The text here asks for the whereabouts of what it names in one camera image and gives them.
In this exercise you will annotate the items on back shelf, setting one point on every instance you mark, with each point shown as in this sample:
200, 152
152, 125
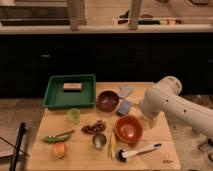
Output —
147, 19

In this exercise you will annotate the wooden block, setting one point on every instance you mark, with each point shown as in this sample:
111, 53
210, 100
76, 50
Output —
72, 86

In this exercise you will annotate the right wooden post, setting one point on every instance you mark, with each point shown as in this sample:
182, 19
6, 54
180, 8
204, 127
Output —
134, 15

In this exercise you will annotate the orange peach toy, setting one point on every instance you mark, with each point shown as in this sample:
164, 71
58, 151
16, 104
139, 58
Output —
59, 149

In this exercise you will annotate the dark purple bowl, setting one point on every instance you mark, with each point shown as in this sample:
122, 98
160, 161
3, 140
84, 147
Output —
107, 101

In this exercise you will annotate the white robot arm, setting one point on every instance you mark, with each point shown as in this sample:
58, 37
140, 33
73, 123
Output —
164, 96

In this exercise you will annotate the green plastic cup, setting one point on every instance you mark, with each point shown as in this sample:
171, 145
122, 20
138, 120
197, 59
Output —
74, 115

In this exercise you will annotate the brown grape bunch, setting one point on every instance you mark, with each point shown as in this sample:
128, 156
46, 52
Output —
98, 126

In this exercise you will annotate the grey blue cloth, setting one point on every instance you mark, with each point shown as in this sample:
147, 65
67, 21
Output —
125, 91

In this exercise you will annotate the small metal cup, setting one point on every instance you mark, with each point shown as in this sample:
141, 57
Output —
99, 140

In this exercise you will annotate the yellow banana toy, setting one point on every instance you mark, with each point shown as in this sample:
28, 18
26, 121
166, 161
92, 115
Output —
112, 146

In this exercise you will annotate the wooden post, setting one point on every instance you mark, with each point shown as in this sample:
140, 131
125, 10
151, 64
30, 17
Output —
76, 12
134, 15

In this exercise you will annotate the green pepper toy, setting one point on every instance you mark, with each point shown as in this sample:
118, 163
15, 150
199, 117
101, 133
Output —
50, 140

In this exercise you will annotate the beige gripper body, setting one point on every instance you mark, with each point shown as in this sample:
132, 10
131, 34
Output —
152, 122

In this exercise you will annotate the left wooden post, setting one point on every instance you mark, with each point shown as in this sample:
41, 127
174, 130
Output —
76, 12

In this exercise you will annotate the green plastic tray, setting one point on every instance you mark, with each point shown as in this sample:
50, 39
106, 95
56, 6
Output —
57, 98

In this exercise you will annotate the orange bowl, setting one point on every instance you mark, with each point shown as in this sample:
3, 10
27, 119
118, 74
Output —
128, 129

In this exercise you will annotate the black tripod pole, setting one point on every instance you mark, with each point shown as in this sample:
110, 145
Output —
16, 151

